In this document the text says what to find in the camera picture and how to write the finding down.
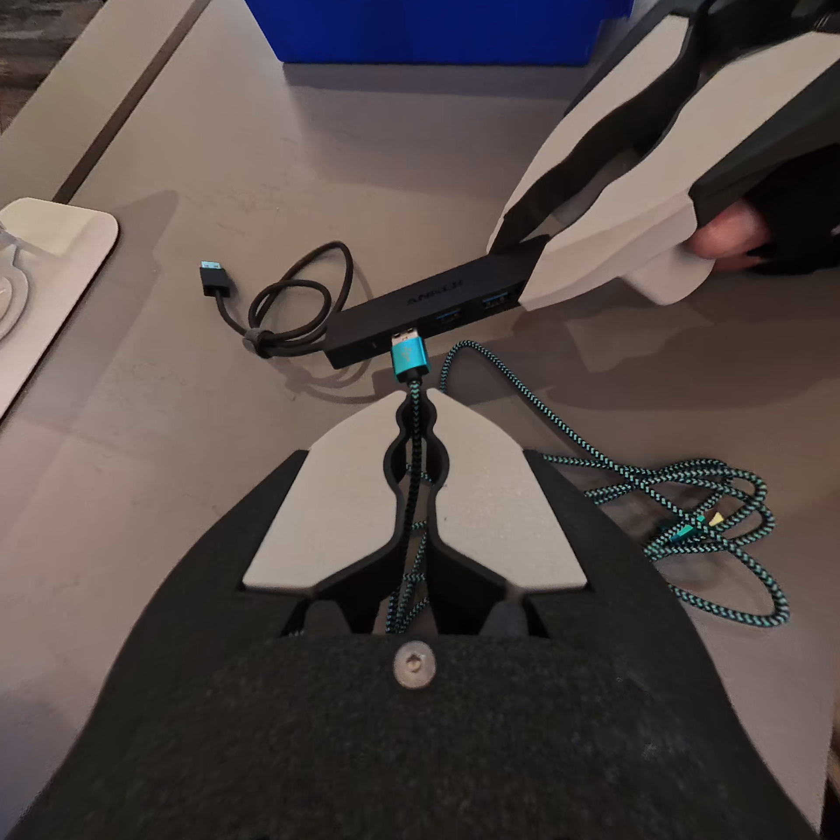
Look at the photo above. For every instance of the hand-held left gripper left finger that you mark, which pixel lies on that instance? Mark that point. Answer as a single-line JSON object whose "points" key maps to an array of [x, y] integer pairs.
{"points": [[328, 512]]}

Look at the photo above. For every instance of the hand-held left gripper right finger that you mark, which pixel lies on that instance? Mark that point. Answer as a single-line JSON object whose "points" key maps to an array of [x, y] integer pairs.
{"points": [[505, 512]]}

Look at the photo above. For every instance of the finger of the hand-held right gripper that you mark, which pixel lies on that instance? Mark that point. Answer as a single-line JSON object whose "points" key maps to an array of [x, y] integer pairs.
{"points": [[590, 111], [630, 223]]}

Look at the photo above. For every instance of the blue storage bin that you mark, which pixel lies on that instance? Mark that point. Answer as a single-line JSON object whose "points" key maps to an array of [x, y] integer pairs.
{"points": [[426, 33]]}

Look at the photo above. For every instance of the black usb hub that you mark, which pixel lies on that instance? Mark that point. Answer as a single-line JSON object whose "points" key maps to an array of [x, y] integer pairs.
{"points": [[367, 328]]}

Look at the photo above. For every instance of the person's right hand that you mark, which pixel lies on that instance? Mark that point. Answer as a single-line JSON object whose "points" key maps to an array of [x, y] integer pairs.
{"points": [[732, 233]]}

